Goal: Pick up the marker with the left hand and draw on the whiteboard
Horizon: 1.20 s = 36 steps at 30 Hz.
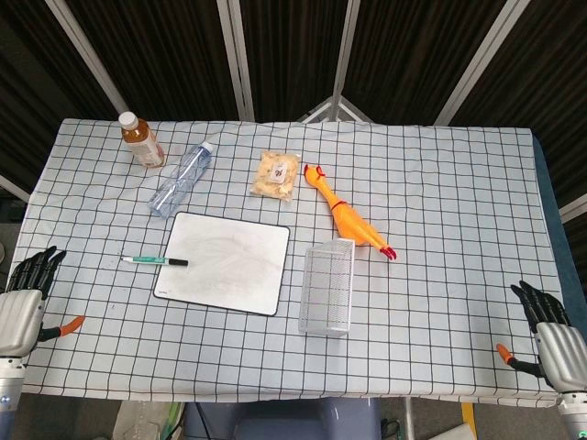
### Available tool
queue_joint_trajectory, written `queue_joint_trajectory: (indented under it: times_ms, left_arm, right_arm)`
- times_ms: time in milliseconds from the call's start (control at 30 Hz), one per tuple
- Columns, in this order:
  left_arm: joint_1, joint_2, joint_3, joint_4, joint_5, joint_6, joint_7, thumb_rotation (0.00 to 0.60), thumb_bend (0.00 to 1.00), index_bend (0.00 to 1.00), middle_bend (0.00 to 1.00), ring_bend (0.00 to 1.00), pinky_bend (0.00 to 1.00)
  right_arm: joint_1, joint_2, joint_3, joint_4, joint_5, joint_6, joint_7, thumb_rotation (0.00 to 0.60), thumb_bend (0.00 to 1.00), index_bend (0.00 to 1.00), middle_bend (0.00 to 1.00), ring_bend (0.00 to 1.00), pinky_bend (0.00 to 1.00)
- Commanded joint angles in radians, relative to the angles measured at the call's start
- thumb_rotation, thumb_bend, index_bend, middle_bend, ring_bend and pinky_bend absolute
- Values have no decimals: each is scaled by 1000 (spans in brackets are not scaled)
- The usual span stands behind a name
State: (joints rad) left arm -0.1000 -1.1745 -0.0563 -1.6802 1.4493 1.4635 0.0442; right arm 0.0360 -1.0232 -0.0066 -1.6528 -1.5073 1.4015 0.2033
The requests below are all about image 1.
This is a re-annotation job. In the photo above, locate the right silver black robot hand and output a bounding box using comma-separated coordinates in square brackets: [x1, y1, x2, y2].
[496, 280, 587, 394]

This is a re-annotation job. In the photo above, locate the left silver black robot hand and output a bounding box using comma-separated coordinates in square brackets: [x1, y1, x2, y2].
[0, 246, 86, 359]

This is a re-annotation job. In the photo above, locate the green whiteboard marker black cap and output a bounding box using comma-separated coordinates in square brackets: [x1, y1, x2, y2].
[120, 256, 190, 268]

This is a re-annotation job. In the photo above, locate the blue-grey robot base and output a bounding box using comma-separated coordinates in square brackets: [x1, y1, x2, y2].
[183, 396, 382, 440]

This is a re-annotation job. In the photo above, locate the white dry-erase board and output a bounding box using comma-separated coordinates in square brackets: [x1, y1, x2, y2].
[152, 211, 292, 317]

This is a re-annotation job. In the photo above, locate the white paper sheet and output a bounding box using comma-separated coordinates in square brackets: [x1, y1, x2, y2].
[430, 420, 479, 440]

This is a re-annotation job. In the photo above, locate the clear plastic bag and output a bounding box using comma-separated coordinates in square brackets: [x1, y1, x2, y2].
[112, 400, 185, 440]

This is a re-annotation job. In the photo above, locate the blue table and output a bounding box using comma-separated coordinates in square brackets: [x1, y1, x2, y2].
[530, 133, 575, 297]

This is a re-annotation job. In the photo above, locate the metal table leg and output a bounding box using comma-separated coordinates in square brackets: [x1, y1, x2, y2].
[402, 397, 416, 440]

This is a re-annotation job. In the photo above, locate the white black-grid tablecloth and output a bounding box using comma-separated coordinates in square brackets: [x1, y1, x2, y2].
[0, 117, 570, 410]

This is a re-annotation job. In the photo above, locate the clear plastic water bottle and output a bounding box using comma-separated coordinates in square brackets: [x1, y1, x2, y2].
[147, 140, 216, 219]

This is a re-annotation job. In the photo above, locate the amber tea bottle white cap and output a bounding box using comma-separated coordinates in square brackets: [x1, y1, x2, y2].
[117, 111, 166, 170]

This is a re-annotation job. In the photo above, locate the yellow rubber chicken toy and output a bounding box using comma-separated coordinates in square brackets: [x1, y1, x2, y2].
[303, 163, 399, 262]

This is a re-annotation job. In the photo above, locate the clear bag of beige snacks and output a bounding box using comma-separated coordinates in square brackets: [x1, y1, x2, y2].
[249, 150, 303, 204]

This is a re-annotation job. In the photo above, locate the dark pleated folding screen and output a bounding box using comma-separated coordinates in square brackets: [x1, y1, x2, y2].
[0, 0, 587, 239]

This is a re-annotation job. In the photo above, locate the white triangular screen foot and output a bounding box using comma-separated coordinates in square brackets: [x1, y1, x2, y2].
[296, 94, 373, 124]

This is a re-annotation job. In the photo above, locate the white wire mesh basket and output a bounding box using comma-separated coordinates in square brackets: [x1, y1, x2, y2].
[298, 238, 357, 339]

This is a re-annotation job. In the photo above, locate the white screen frame post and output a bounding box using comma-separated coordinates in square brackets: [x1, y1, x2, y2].
[216, 0, 256, 123]
[328, 0, 362, 121]
[432, 0, 529, 127]
[44, 0, 130, 116]

